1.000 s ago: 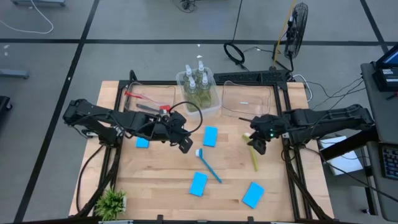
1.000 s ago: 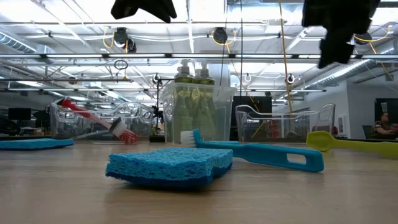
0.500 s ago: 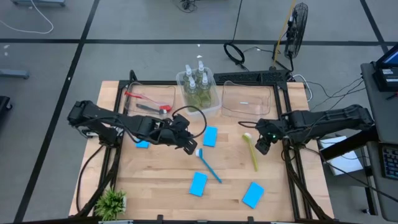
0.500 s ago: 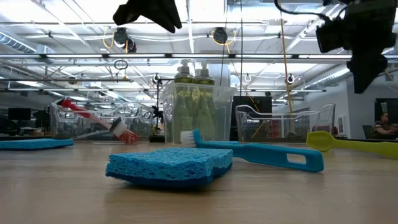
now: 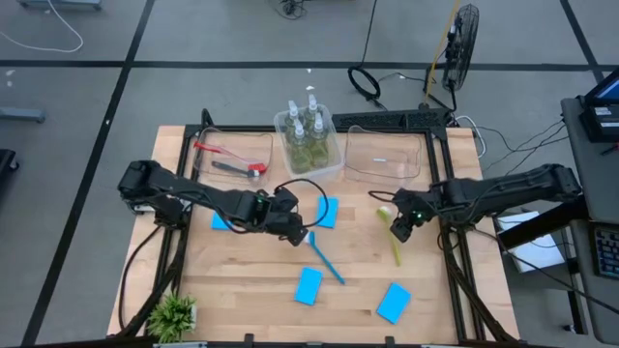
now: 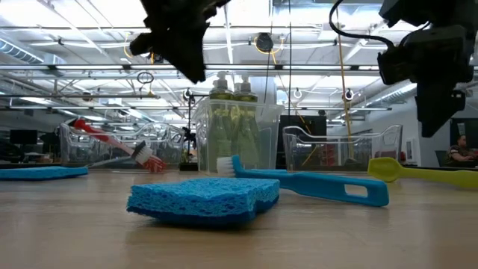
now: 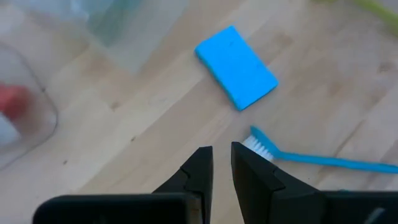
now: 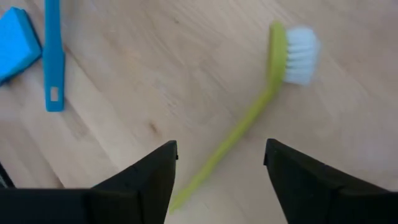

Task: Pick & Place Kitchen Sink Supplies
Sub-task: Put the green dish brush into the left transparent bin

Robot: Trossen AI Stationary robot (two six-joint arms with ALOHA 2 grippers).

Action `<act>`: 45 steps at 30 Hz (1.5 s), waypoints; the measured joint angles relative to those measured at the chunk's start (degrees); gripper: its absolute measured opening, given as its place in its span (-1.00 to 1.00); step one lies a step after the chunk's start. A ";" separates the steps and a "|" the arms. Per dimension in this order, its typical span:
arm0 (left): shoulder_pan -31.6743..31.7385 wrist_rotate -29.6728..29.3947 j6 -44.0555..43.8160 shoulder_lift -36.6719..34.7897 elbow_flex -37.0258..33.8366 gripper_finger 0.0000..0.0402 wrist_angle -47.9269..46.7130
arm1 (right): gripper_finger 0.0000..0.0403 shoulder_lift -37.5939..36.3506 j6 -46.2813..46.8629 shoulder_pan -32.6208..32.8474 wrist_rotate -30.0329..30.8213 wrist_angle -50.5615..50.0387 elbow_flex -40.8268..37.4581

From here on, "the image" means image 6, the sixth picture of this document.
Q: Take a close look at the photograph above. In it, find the low clear plastic bin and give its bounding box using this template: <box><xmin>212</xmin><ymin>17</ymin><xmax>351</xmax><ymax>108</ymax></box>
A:
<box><xmin>282</xmin><ymin>124</ymin><xmax>404</xmax><ymax>175</ymax></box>
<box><xmin>58</xmin><ymin>122</ymin><xmax>187</xmax><ymax>175</ymax></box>

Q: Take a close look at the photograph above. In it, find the person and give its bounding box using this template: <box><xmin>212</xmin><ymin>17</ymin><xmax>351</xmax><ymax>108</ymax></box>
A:
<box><xmin>443</xmin><ymin>134</ymin><xmax>478</xmax><ymax>168</ymax></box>

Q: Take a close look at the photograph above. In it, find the red dish brush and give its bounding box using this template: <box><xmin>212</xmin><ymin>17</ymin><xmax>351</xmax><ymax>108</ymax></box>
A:
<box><xmin>68</xmin><ymin>118</ymin><xmax>168</xmax><ymax>174</ymax></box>

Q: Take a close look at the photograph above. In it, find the dark doorway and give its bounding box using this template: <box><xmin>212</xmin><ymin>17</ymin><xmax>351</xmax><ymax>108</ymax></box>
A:
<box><xmin>450</xmin><ymin>117</ymin><xmax>478</xmax><ymax>169</ymax></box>

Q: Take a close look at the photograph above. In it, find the blue cellulose sponge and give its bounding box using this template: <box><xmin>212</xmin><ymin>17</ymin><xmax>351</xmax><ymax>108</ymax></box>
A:
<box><xmin>125</xmin><ymin>176</ymin><xmax>281</xmax><ymax>227</ymax></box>
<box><xmin>0</xmin><ymin>166</ymin><xmax>90</xmax><ymax>182</ymax></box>

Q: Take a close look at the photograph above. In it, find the yellow hanging cord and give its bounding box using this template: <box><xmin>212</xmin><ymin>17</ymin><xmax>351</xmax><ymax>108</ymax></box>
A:
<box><xmin>334</xmin><ymin>0</ymin><xmax>356</xmax><ymax>162</ymax></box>

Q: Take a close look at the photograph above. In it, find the blue dish brush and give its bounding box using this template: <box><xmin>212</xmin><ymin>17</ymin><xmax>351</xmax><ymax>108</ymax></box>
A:
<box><xmin>217</xmin><ymin>155</ymin><xmax>391</xmax><ymax>208</ymax></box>

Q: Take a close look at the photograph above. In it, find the green dish brush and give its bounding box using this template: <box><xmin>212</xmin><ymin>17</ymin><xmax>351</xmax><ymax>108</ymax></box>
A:
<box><xmin>366</xmin><ymin>156</ymin><xmax>478</xmax><ymax>190</ymax></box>

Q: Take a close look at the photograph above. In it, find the black desk monitor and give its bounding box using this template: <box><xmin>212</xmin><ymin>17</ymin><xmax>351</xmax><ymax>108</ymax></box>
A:
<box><xmin>9</xmin><ymin>129</ymin><xmax>38</xmax><ymax>146</ymax></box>

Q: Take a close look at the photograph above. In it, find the black hanging cable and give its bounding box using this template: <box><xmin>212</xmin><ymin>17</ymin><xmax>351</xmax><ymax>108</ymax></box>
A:
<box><xmin>287</xmin><ymin>0</ymin><xmax>293</xmax><ymax>117</ymax></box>

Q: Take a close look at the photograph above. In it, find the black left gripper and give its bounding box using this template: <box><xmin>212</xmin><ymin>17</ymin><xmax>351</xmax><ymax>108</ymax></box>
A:
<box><xmin>128</xmin><ymin>0</ymin><xmax>232</xmax><ymax>84</ymax></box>

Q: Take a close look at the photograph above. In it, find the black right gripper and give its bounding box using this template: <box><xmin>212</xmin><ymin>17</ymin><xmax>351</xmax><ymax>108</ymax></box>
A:
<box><xmin>376</xmin><ymin>25</ymin><xmax>476</xmax><ymax>138</ymax></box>

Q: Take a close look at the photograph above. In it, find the black monitor panel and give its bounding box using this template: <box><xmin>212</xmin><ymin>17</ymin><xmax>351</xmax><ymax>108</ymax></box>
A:
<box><xmin>276</xmin><ymin>114</ymin><xmax>328</xmax><ymax>170</ymax></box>

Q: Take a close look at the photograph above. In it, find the tall clear plastic bin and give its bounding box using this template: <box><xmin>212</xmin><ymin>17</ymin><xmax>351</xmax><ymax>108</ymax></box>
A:
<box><xmin>192</xmin><ymin>99</ymin><xmax>285</xmax><ymax>176</ymax></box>

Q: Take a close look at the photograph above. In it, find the black ceiling cable reel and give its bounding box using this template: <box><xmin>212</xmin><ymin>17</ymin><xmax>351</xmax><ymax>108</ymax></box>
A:
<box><xmin>255</xmin><ymin>32</ymin><xmax>275</xmax><ymax>54</ymax></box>

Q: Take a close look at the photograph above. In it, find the black tripod stand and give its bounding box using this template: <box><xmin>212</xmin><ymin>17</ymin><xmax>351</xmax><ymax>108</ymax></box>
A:
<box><xmin>181</xmin><ymin>87</ymin><xmax>198</xmax><ymax>173</ymax></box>

